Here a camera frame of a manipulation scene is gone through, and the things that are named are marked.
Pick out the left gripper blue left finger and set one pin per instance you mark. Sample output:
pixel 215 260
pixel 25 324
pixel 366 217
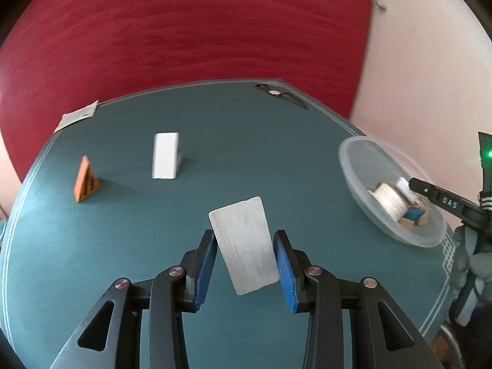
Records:
pixel 175 291

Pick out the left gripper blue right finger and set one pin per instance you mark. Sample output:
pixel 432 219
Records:
pixel 308 288

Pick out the blue block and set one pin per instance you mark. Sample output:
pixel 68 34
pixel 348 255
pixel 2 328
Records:
pixel 414 214

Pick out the tan cube block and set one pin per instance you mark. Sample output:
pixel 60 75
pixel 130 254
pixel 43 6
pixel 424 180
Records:
pixel 409 225

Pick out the grey striped wedge block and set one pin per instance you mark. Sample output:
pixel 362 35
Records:
pixel 244 239

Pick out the clear plastic bowl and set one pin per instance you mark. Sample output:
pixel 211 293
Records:
pixel 378 177

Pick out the green table mat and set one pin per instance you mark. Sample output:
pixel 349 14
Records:
pixel 128 191

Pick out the white wedge block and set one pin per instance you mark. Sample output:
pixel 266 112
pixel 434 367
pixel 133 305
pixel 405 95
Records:
pixel 166 156

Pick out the orange striped wedge block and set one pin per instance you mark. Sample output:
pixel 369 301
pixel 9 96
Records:
pixel 86 182

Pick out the black glasses on table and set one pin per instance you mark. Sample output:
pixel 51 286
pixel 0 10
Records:
pixel 281 92

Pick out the white paper label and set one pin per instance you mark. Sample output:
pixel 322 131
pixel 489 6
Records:
pixel 68 119

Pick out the red quilted sofa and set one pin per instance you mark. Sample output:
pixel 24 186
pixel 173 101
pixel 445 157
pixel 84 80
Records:
pixel 62 55

